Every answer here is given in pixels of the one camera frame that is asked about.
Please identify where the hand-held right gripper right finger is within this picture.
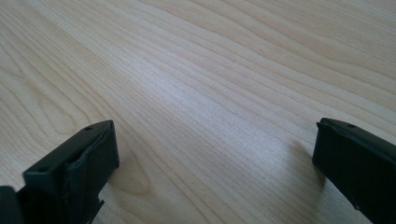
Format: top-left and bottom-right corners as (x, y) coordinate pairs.
(312, 117), (396, 224)

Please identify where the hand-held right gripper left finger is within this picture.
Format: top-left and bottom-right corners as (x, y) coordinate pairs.
(17, 119), (120, 224)

